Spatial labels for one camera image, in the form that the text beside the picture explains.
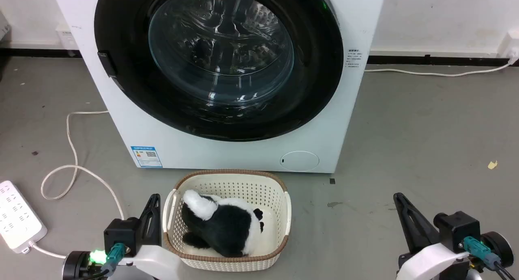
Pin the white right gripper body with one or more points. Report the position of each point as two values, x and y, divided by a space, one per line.
429 261

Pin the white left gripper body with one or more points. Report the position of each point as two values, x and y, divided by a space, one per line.
158 261

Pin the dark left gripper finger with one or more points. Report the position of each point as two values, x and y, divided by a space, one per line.
144 227
156 223

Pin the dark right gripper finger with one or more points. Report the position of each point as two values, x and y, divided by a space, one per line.
410 231
421 227

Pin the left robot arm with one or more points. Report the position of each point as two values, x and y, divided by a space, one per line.
77 266

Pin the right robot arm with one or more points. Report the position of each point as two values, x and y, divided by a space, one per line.
498 247

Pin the white front-load washing machine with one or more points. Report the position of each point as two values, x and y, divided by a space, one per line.
227 154

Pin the round black glass washer door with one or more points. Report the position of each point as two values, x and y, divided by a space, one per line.
221 61

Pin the blue energy label sticker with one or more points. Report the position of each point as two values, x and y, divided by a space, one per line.
146 156

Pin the black and white panda plush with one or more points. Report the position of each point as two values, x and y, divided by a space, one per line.
227 227

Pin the yellow paper scrap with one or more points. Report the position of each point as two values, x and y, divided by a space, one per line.
492 165

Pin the cream plastic laundry basket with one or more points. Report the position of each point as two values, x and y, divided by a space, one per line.
275 199

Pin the white power strip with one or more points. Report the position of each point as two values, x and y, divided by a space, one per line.
16 219

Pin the round white filter cover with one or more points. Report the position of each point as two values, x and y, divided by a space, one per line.
299 161

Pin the white text label sticker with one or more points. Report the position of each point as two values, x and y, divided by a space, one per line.
353 59

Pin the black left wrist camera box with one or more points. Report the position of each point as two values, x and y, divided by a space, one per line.
121 235

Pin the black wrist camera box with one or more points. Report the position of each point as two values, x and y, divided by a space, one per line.
121 235
456 227

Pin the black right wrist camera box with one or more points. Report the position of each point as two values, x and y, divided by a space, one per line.
456 227

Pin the white wall plug adapter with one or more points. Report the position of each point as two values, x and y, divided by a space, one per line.
511 45

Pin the white wall outlet box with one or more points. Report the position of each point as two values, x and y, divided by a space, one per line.
66 37

